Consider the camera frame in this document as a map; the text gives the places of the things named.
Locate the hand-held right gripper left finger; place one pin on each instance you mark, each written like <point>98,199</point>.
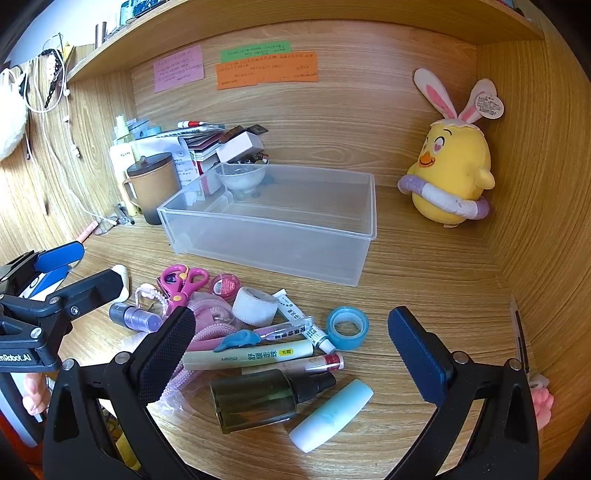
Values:
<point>164,350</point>

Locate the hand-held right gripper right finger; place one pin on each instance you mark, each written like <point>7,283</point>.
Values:
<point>415,355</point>

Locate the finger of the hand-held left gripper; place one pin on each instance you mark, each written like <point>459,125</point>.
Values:
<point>60,257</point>
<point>92,288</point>

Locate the small purple bottle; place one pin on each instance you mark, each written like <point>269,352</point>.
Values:
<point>134,317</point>

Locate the pink scissors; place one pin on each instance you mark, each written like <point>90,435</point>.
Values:
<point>180,281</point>

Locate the pink pen with blue clip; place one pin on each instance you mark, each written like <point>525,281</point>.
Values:
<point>240,339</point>

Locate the blue tape roll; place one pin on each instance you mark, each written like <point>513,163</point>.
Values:
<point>334,332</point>

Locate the cream tube with green label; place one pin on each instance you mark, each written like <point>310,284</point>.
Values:
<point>249,359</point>

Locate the small pink round jar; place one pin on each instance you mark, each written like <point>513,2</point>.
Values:
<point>225,285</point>

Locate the red capped lip balm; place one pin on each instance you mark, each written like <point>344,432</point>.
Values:
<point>323,362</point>

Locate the white bandage tape roll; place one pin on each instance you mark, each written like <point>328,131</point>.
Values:
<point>254,307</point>

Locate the dark green spray bottle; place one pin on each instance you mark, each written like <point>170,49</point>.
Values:
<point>254,399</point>

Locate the white and light blue bottle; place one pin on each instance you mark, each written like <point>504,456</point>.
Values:
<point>328,415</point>

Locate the white ointment tube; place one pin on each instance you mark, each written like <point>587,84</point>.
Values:
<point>295,314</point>

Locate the clear plastic storage box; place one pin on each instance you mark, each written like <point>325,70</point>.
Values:
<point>277,230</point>

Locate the person's left hand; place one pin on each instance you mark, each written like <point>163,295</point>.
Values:
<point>34,397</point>

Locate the eyeglasses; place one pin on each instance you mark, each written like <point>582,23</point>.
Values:
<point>117,217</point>

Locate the white lotion bottle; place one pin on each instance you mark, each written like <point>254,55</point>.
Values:
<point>121,161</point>

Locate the brown mug with lid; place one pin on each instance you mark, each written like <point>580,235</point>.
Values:
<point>154,189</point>

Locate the pink squishy toy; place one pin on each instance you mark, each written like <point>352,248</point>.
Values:
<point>540,401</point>

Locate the pale green spray bottle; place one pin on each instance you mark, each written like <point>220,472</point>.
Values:
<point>122,131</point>

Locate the white fluffy bag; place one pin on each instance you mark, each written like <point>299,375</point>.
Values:
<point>11,120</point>

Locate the washi tape rolls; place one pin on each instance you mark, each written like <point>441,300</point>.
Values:
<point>145,130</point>

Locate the stack of books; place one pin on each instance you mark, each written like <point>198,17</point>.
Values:
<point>198,141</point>

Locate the clear glass bowl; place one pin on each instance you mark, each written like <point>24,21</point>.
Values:
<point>240,177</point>

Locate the red and white marker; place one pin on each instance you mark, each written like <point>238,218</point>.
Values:
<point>198,123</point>

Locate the yellow chick plush toy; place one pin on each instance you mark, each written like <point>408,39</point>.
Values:
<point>455,166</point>

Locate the small white box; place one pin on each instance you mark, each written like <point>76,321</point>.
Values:
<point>238,147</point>

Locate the pile of glass marbles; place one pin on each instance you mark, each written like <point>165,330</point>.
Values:
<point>254,160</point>

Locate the brown hair clip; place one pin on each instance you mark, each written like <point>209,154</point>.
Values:
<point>232,134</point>

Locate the pink paper note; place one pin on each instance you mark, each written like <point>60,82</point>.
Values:
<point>179,68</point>

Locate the metal cup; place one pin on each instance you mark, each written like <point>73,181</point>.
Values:
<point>100,34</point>

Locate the orange paper note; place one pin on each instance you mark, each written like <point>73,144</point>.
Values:
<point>268,71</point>

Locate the green paper note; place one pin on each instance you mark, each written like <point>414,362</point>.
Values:
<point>254,50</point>

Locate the wooden shelf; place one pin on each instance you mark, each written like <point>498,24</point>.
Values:
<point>323,18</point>

